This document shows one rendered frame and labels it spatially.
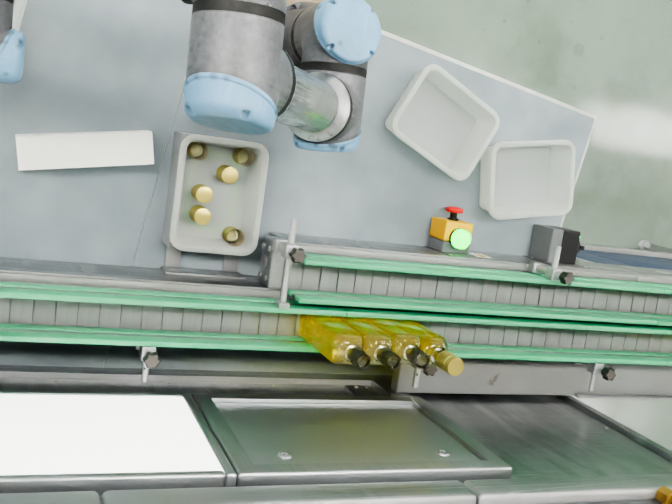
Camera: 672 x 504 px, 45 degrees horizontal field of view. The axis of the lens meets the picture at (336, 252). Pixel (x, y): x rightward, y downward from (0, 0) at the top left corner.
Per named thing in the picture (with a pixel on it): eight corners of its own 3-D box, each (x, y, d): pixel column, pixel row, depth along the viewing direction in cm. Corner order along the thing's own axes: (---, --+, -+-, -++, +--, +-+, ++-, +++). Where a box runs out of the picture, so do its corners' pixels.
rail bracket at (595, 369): (561, 379, 191) (599, 399, 179) (567, 351, 190) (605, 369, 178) (575, 379, 193) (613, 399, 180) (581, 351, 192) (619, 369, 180)
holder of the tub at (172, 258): (158, 267, 164) (165, 275, 157) (174, 131, 161) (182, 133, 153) (240, 273, 171) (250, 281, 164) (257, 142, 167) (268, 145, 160)
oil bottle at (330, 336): (297, 334, 164) (335, 368, 144) (300, 307, 163) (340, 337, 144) (322, 335, 166) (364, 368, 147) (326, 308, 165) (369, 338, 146)
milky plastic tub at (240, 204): (161, 242, 163) (168, 250, 155) (174, 130, 160) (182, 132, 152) (244, 249, 170) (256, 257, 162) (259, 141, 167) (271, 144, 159)
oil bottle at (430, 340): (375, 337, 171) (422, 369, 151) (379, 311, 170) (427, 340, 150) (399, 338, 173) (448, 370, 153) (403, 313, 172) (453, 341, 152)
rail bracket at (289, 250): (263, 297, 159) (283, 314, 148) (275, 212, 157) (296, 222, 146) (278, 298, 161) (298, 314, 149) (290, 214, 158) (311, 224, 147)
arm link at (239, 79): (375, 75, 147) (267, 0, 95) (366, 158, 148) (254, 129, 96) (312, 70, 150) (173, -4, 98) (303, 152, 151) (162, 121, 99)
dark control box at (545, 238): (526, 255, 196) (547, 262, 189) (532, 223, 195) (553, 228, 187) (554, 258, 199) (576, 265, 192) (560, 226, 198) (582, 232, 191)
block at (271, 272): (254, 280, 166) (264, 288, 159) (261, 234, 164) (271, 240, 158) (271, 281, 167) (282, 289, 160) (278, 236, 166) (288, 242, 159)
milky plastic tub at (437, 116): (444, 181, 186) (463, 186, 178) (370, 127, 177) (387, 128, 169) (484, 117, 187) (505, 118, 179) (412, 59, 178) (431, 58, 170)
